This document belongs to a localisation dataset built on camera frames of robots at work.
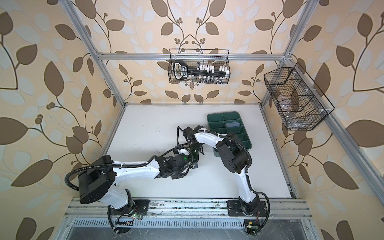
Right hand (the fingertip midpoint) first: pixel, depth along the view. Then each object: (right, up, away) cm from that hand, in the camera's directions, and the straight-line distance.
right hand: (190, 164), depth 88 cm
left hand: (-4, 0, -2) cm, 5 cm away
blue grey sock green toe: (+30, +24, +14) cm, 41 cm away
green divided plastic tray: (+26, +25, +14) cm, 38 cm away
